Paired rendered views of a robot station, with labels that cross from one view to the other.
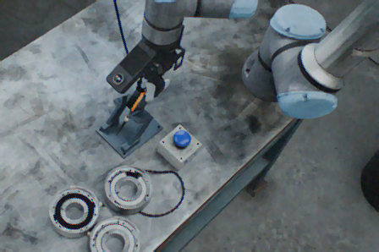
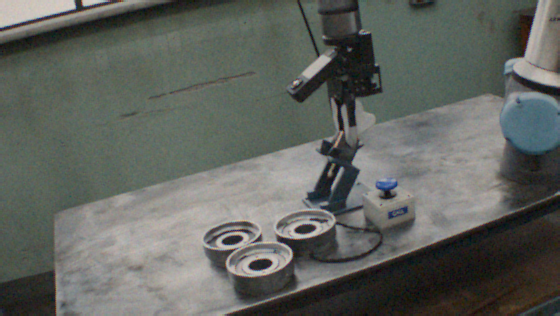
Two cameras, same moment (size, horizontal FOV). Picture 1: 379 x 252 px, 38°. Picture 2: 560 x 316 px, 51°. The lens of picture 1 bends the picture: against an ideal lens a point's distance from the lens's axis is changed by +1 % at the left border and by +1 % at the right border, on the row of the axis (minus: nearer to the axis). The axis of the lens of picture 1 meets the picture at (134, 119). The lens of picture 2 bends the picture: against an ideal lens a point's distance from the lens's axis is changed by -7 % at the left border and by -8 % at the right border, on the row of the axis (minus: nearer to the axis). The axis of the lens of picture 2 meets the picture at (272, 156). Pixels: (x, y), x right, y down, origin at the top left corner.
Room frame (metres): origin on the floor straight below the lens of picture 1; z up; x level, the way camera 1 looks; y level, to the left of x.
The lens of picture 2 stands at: (-0.28, -0.57, 1.33)
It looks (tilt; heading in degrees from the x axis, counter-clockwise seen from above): 20 degrees down; 37
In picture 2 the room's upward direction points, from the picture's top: 10 degrees counter-clockwise
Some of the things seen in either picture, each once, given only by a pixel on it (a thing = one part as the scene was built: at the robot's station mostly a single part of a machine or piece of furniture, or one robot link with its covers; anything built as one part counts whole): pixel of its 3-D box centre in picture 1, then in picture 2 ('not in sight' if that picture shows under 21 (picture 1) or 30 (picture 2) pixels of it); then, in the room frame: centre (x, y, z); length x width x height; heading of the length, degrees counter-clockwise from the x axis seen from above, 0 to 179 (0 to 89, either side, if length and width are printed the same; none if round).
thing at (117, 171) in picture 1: (128, 189); (306, 233); (0.51, -0.01, 0.82); 0.10 x 0.10 x 0.04
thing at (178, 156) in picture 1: (180, 145); (391, 204); (0.64, -0.12, 0.82); 0.08 x 0.07 x 0.05; 143
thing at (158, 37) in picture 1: (161, 23); (339, 23); (0.71, -0.02, 1.14); 0.08 x 0.08 x 0.05
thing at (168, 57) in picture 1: (158, 49); (350, 65); (0.71, -0.02, 1.06); 0.09 x 0.08 x 0.12; 142
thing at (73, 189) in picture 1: (74, 212); (233, 244); (0.44, 0.09, 0.82); 0.10 x 0.10 x 0.04
